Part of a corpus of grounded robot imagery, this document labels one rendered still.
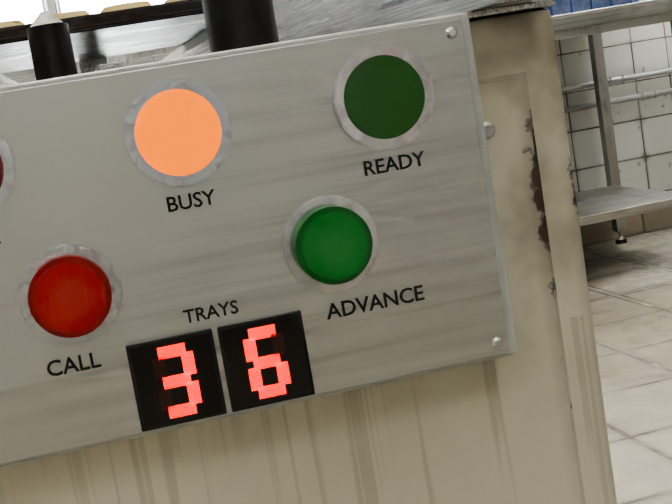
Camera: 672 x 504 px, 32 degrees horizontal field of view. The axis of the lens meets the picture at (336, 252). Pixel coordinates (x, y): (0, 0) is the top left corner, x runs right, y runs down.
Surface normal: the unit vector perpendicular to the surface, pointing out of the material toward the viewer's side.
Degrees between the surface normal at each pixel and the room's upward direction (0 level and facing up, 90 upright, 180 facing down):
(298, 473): 90
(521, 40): 90
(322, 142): 90
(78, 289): 90
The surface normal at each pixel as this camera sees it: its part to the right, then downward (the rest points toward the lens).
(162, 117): 0.22, 0.11
